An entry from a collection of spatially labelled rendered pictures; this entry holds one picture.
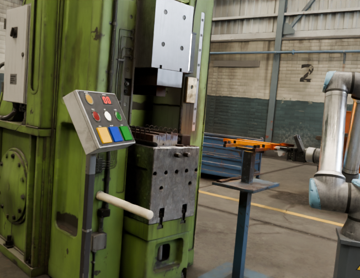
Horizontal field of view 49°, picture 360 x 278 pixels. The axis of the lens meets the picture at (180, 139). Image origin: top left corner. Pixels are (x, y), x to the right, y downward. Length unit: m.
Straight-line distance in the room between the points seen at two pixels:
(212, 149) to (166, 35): 4.05
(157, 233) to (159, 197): 0.22
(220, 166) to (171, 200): 3.81
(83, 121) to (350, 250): 1.37
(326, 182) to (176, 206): 0.91
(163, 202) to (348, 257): 1.02
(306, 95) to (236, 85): 1.95
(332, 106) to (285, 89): 8.02
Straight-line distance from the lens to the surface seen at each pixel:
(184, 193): 2.47
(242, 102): 10.68
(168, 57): 2.35
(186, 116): 2.67
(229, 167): 6.11
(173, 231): 2.49
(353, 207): 2.07
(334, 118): 2.16
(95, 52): 2.25
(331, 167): 2.09
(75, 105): 1.79
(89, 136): 1.75
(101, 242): 2.35
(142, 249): 2.42
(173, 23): 2.39
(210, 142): 6.23
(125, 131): 1.97
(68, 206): 2.61
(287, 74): 10.21
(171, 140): 2.40
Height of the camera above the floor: 1.18
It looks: 5 degrees down
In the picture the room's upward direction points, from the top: 5 degrees clockwise
